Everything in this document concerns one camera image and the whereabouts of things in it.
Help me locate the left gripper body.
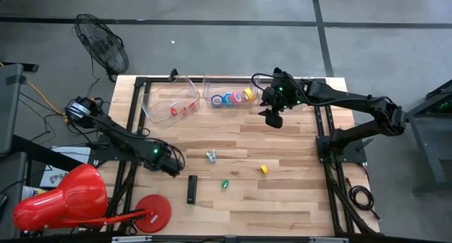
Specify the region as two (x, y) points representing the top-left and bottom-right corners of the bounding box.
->
(158, 148), (185, 179)

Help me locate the grey metal mounting rail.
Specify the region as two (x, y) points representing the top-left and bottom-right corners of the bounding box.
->
(111, 235), (350, 243)

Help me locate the red desk lamp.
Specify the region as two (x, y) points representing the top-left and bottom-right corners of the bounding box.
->
(12, 163), (172, 235)

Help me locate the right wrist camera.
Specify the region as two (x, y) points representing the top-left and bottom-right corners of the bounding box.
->
(261, 86), (276, 101)

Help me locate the long black stapler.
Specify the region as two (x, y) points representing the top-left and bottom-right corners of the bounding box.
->
(186, 174), (198, 205)

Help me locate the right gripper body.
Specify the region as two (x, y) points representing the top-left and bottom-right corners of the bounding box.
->
(273, 81), (303, 112)

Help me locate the grey storage case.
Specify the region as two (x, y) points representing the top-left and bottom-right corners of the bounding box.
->
(0, 153), (28, 239)
(0, 61), (40, 158)

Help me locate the white printed box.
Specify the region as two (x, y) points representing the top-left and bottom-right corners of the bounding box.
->
(39, 147), (95, 189)

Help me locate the coiled black cable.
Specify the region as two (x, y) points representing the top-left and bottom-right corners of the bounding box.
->
(345, 177), (381, 221)

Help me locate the clear plastic bin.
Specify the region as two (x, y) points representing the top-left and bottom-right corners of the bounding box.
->
(139, 75), (201, 131)
(256, 75), (314, 109)
(201, 75), (258, 109)

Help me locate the yellow power cable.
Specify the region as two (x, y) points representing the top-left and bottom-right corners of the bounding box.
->
(0, 61), (71, 124)

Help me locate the white plastic bottle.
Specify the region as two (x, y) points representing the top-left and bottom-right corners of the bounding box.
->
(21, 185), (49, 201)

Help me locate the black floor fan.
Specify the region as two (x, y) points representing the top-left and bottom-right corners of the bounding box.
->
(73, 13), (130, 83)

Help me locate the grey metal cart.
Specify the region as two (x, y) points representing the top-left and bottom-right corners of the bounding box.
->
(389, 78), (452, 196)

